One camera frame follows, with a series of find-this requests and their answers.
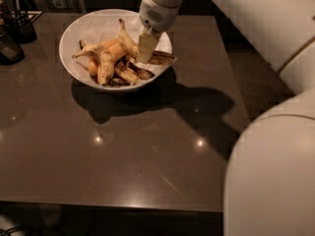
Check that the dark overripe banana bottom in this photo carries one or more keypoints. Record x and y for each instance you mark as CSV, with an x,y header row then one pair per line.
x,y
117,83

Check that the black mesh utensil holder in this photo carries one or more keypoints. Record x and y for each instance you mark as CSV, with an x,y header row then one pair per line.
x,y
21,28

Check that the white bowl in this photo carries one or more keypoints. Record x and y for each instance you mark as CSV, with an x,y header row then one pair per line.
x,y
93,28

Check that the long spotted banana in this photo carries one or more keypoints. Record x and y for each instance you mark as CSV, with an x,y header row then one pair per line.
x,y
132,48

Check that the spotted banana left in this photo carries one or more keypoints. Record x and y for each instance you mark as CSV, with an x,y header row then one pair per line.
x,y
104,58

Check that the small spotted banana right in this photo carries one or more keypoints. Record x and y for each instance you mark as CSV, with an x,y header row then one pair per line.
x,y
143,74

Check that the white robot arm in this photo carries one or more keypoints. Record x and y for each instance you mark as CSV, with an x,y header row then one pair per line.
x,y
269,184

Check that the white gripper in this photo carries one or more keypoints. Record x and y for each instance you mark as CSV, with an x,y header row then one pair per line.
x,y
157,17

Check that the black mesh container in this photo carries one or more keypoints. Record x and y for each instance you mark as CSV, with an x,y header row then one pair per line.
x,y
10,51

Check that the short spotted banana middle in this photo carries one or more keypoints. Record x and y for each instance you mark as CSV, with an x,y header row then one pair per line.
x,y
126,73

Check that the white paper liner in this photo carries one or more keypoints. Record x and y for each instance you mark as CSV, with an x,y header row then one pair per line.
x,y
104,27

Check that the orange fruit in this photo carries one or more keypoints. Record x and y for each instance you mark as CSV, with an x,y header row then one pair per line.
x,y
115,49

